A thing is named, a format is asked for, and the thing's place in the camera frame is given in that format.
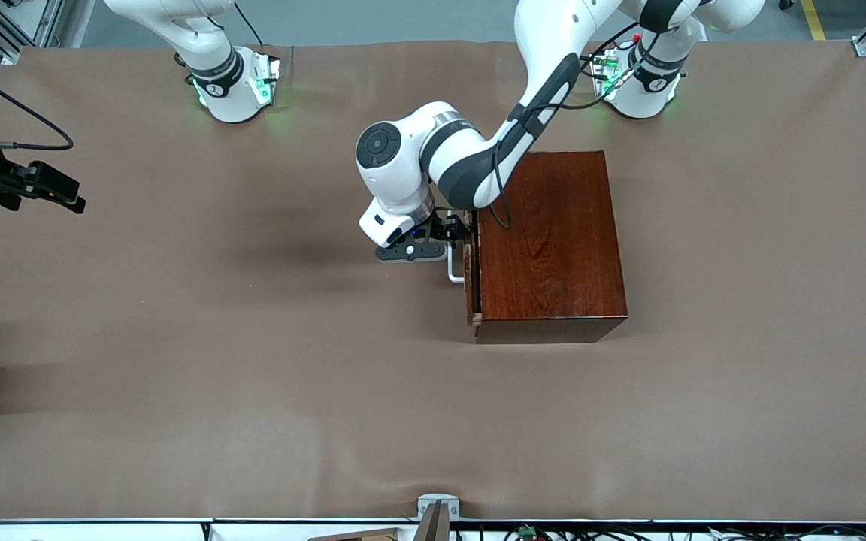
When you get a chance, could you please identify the aluminium frame structure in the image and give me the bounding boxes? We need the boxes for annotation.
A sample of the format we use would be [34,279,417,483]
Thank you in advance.
[0,0,95,67]

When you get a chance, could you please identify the dark red wooden cabinet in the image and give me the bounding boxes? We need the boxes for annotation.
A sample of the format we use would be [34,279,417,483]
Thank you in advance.
[476,150,628,344]

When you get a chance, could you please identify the light wooden board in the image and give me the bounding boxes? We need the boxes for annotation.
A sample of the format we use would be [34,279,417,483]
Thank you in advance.
[307,527,404,541]

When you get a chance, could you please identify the black base cable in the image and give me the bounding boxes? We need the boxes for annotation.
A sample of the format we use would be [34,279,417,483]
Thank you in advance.
[234,0,265,47]

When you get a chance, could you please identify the grey metal bracket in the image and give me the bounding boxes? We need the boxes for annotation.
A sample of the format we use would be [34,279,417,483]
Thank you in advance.
[416,493,462,541]

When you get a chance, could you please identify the wooden drawer with white handle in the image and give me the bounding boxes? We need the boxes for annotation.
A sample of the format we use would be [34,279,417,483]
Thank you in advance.
[447,210,483,326]

